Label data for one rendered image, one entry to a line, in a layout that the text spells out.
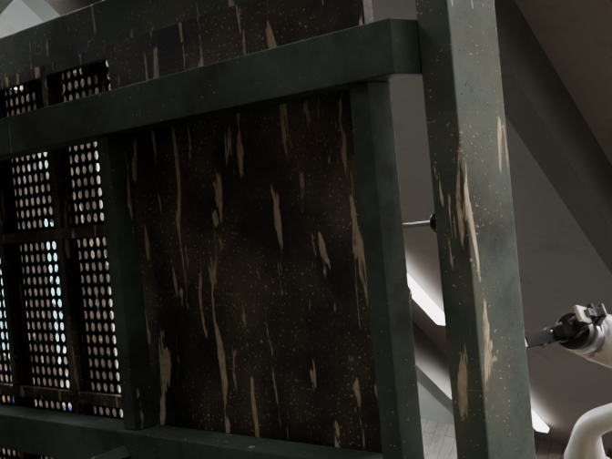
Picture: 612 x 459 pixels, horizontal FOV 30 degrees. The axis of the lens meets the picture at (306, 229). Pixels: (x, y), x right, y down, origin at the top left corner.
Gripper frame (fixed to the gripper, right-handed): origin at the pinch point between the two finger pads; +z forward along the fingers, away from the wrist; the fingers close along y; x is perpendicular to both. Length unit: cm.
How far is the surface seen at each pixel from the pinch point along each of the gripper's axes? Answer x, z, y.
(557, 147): -155, -392, -69
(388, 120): -26, 63, 6
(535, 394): -85, -852, -272
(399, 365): 7, 58, -6
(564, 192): -142, -436, -84
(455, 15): -34, 68, 22
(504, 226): -6, 56, 15
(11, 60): -98, 25, -90
